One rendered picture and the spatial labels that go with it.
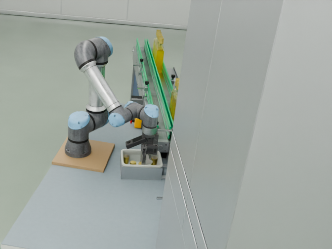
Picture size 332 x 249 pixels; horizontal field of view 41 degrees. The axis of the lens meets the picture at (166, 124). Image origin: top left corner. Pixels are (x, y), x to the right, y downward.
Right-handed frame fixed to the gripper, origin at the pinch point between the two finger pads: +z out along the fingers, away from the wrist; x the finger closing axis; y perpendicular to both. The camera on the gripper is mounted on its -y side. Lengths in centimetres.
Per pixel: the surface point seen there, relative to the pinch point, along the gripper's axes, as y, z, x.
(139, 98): 7, -3, 84
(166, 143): 15.2, -7.1, 11.8
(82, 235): -31, 6, -51
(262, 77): -5, -106, -139
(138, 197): -3.8, 5.5, -22.9
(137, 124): 3, 2, 53
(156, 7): 98, 43, 607
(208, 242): -4, -61, -130
